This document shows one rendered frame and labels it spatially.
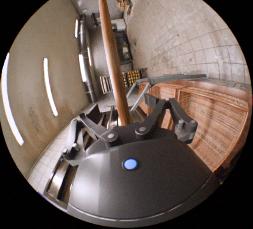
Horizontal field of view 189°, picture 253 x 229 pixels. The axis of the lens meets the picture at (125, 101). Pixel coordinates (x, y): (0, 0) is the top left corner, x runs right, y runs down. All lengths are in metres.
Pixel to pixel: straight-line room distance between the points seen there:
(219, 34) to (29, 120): 2.68
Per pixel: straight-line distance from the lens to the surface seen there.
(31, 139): 1.50
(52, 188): 1.04
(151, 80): 0.61
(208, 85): 0.67
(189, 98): 0.78
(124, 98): 0.18
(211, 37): 1.31
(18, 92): 1.51
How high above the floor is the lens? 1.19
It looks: 3 degrees down
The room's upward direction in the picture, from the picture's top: 103 degrees counter-clockwise
